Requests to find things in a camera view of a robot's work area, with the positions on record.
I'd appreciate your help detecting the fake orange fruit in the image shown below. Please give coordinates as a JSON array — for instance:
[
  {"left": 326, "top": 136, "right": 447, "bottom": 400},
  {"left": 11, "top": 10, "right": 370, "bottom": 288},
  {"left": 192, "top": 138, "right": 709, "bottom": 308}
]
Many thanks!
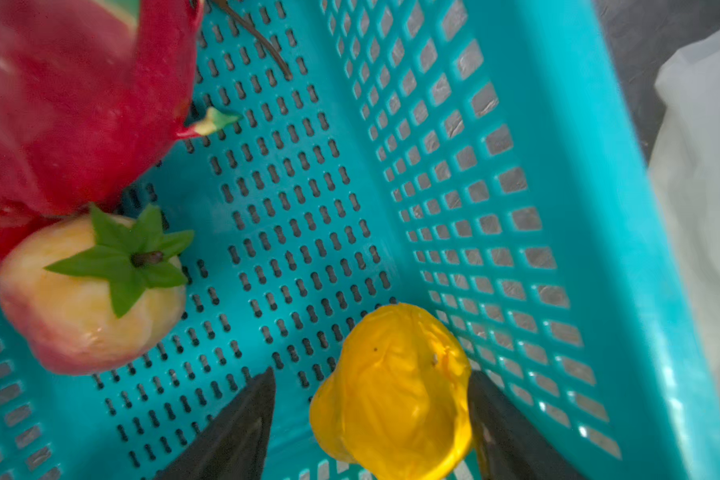
[{"left": 310, "top": 304, "right": 472, "bottom": 479}]

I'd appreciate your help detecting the teal plastic basket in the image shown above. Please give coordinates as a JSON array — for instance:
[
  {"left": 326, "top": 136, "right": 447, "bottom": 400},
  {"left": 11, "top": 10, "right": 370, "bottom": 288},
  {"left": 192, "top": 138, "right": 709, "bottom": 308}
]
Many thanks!
[{"left": 0, "top": 1, "right": 720, "bottom": 479}]

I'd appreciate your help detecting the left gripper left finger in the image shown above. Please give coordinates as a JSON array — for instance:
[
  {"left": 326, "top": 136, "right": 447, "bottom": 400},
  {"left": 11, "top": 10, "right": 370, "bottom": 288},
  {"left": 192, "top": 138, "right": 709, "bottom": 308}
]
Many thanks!
[{"left": 157, "top": 369, "right": 276, "bottom": 480}]

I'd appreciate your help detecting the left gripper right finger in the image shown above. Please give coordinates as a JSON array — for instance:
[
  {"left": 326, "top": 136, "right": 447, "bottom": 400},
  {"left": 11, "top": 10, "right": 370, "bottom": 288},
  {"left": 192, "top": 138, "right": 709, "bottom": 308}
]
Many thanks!
[{"left": 467, "top": 371, "right": 583, "bottom": 480}]

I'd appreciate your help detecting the white plastic bag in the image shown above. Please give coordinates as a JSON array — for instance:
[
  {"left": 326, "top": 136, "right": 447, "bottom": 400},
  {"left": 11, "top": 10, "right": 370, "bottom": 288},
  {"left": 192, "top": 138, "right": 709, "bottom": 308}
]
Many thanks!
[{"left": 649, "top": 30, "right": 720, "bottom": 397}]

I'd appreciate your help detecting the fake peach with leaves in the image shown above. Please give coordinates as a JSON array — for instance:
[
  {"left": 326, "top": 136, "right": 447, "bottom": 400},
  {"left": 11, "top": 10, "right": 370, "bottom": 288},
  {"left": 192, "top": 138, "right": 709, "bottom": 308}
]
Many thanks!
[{"left": 0, "top": 204, "right": 195, "bottom": 376}]

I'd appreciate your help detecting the fake red dragon fruit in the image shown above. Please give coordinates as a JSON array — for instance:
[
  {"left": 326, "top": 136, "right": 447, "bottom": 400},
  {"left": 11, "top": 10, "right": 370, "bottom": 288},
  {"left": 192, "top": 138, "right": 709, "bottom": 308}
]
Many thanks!
[{"left": 0, "top": 1, "right": 236, "bottom": 264}]

